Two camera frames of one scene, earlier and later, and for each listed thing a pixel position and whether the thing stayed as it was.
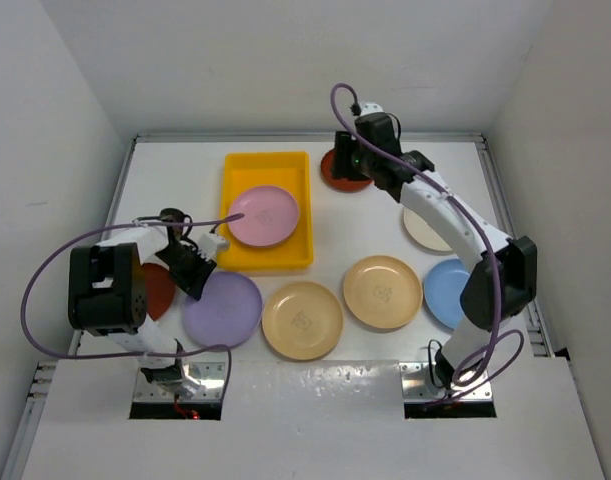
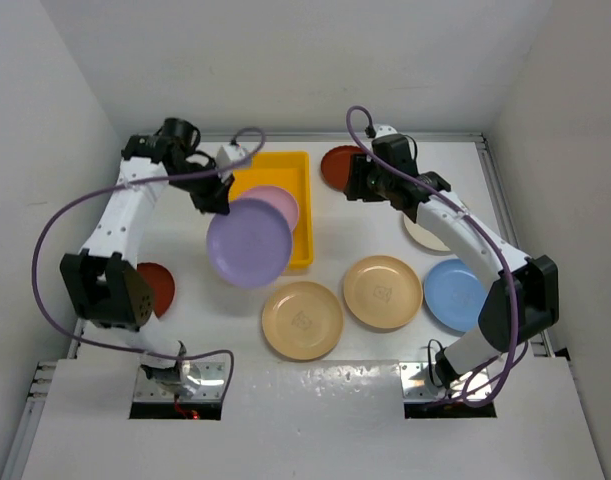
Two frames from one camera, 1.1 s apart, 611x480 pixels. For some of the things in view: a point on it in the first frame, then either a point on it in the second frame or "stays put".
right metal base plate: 418,384 stays put
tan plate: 383,291 stays put
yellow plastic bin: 291,171 stays put
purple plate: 227,312 → 251,244
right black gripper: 343,145 → 356,187
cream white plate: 422,231 stays put
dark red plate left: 160,289 stays put
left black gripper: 193,282 → 220,206
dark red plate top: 346,185 stays put
